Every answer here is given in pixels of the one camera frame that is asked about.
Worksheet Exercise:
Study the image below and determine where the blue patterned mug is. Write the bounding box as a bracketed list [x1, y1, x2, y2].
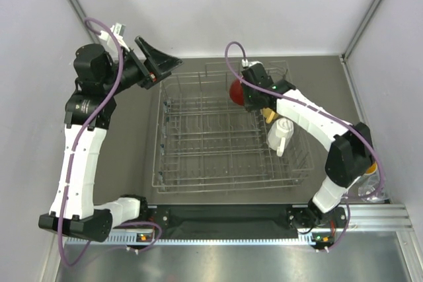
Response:
[364, 162, 378, 175]

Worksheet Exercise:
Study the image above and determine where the clear glass cup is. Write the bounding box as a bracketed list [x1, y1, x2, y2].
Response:
[358, 171, 387, 203]

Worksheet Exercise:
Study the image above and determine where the grey slotted cable duct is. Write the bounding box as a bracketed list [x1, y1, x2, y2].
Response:
[98, 231, 333, 246]

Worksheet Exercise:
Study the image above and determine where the red mug white inside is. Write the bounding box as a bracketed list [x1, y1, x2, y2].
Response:
[229, 79, 245, 106]

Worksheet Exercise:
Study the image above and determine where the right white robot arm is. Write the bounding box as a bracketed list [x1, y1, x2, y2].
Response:
[241, 59, 375, 227]

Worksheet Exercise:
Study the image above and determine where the yellow mug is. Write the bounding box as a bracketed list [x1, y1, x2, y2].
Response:
[261, 108, 278, 123]

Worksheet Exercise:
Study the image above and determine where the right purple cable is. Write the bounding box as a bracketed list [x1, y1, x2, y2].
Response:
[224, 41, 387, 202]

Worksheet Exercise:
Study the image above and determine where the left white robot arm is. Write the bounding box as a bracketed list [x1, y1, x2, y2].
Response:
[38, 36, 183, 242]

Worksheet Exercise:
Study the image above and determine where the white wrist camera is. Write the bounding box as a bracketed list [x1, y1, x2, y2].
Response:
[98, 22, 130, 52]
[241, 59, 262, 69]

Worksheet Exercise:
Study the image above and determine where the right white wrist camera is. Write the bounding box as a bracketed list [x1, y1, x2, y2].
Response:
[241, 59, 262, 69]

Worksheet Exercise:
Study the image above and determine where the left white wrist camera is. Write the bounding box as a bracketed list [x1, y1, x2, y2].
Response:
[98, 22, 130, 52]

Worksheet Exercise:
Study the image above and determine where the grey wire dish rack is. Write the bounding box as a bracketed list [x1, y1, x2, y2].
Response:
[152, 62, 314, 194]

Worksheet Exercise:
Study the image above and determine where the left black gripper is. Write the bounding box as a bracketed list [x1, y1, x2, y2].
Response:
[100, 36, 182, 96]

